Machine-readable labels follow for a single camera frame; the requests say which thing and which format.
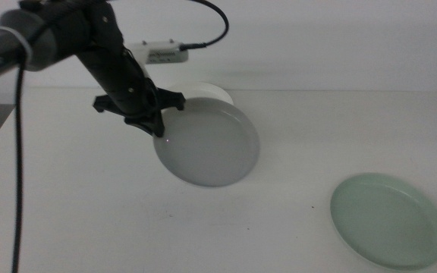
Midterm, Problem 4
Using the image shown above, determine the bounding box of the white shallow bowl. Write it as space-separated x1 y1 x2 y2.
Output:
168 81 235 107

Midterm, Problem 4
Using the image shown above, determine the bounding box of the grey shallow bowl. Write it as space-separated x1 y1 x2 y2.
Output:
152 97 260 188

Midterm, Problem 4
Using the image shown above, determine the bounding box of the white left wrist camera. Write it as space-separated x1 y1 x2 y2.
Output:
126 39 190 66

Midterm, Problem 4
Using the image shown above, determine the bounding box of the green shallow bowl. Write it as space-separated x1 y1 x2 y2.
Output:
329 172 437 271

